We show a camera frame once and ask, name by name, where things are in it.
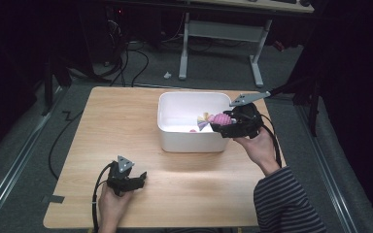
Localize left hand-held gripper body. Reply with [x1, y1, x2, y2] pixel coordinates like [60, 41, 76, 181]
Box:
[105, 154, 136, 197]

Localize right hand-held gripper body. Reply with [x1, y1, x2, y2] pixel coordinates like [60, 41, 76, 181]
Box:
[221, 91, 272, 140]

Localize pink ball toy with colourful ribbons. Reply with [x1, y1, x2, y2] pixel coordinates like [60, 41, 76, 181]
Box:
[196, 112, 234, 132]

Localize white plastic bin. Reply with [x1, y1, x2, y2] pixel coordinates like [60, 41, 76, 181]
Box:
[156, 91, 234, 153]

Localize person's left hand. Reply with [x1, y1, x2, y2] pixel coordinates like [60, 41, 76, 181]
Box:
[97, 183, 134, 218]

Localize person's right hand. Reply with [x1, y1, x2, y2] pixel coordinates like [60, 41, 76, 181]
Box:
[232, 127, 282, 177]

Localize black stand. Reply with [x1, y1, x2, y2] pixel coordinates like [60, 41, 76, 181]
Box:
[41, 56, 74, 117]
[269, 76, 323, 138]

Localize grey tape strip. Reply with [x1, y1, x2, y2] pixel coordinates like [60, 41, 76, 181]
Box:
[46, 194, 66, 205]

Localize desk with white legs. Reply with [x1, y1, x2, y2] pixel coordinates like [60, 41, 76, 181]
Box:
[178, 0, 316, 88]

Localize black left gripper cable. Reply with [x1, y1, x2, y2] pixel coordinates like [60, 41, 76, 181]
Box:
[90, 161, 115, 233]

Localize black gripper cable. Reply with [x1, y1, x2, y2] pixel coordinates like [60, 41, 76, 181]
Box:
[90, 161, 115, 233]
[259, 114, 284, 169]

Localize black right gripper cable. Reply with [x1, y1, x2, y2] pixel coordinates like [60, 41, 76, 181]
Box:
[259, 114, 284, 169]

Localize black floor cable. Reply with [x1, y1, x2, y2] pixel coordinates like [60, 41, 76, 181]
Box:
[48, 110, 85, 181]

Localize metal floor rail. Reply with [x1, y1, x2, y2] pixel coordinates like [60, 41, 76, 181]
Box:
[0, 86, 66, 226]
[294, 105, 359, 233]

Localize bundle of black cables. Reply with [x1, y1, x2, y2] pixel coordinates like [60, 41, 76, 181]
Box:
[105, 17, 151, 88]

